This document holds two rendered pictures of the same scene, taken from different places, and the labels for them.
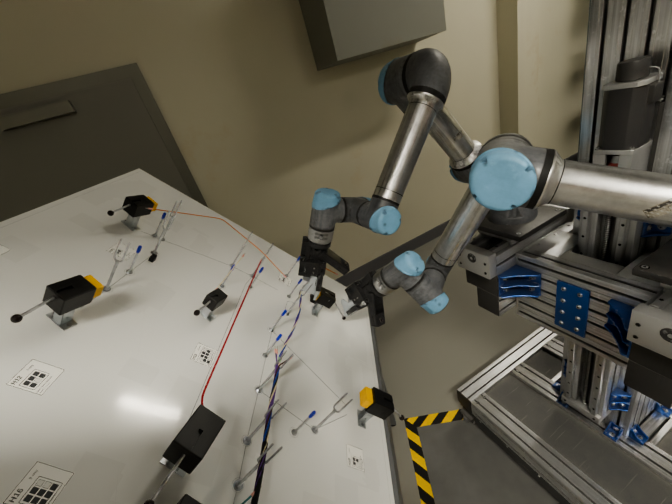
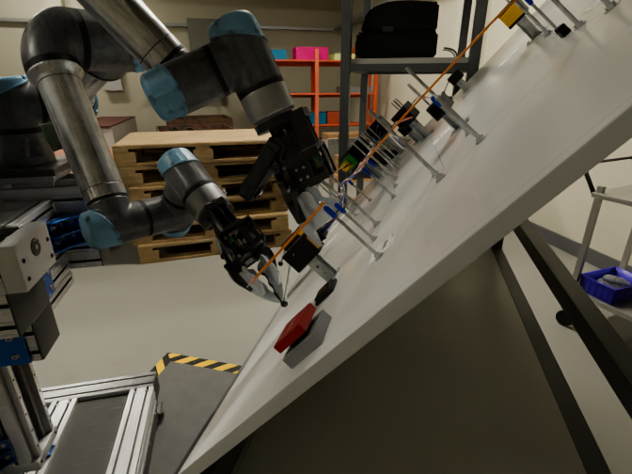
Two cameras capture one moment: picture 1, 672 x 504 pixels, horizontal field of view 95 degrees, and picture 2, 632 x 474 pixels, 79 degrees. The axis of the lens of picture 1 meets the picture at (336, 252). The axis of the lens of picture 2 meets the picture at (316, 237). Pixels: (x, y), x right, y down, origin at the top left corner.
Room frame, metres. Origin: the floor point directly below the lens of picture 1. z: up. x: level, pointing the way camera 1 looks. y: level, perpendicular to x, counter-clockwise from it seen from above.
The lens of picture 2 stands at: (1.47, 0.16, 1.38)
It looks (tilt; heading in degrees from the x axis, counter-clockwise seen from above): 22 degrees down; 186
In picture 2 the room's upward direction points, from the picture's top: straight up
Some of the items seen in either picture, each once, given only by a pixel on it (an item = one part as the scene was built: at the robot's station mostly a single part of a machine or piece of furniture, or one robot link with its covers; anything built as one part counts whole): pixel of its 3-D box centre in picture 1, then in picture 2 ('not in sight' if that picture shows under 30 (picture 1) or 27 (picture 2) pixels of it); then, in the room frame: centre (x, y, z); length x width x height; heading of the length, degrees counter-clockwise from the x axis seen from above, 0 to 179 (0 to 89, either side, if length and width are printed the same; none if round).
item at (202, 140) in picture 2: not in sight; (209, 188); (-1.86, -1.17, 0.48); 1.34 x 0.92 x 0.95; 114
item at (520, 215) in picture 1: (511, 202); not in sight; (0.93, -0.62, 1.21); 0.15 x 0.15 x 0.10
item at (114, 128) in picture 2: not in sight; (108, 139); (-5.63, -4.57, 0.36); 2.09 x 0.68 x 0.71; 19
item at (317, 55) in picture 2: not in sight; (312, 108); (-5.42, -0.61, 0.96); 2.15 x 0.57 x 1.93; 109
